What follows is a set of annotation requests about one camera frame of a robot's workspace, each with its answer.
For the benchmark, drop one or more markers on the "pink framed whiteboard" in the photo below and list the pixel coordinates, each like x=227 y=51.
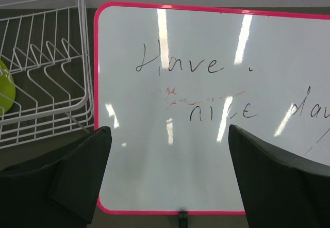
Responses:
x=169 y=80

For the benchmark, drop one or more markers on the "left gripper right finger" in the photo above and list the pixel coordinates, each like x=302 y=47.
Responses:
x=278 y=188

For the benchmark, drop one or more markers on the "white wire dish rack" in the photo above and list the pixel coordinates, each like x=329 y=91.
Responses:
x=45 y=46

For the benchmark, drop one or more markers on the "right black whiteboard foot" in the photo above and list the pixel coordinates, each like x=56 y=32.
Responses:
x=183 y=219

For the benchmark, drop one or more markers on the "lime green plate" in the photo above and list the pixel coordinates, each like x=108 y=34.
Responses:
x=8 y=90

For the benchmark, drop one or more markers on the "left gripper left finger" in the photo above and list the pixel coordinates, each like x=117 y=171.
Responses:
x=59 y=188

